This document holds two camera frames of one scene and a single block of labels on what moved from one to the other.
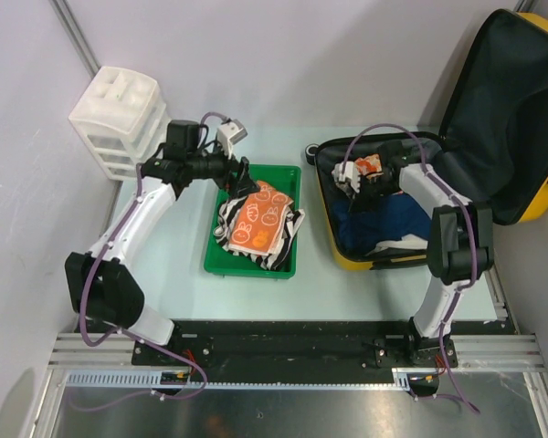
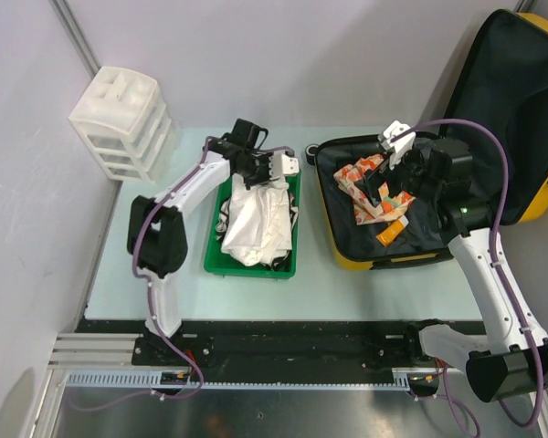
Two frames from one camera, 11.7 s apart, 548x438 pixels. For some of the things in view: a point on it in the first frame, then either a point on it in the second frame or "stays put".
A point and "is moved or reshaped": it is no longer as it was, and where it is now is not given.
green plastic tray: (221, 261) stays put
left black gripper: (232, 166) -> (250, 182)
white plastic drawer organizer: (122, 120) stays put
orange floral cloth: (370, 166) is moved or reshaped
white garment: (406, 242) -> (258, 224)
